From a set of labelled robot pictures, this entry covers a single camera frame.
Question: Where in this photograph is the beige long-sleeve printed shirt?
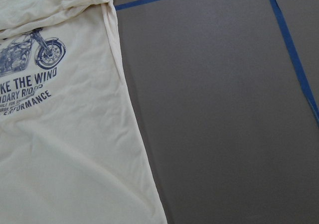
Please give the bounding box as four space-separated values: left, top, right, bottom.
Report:
0 0 166 224

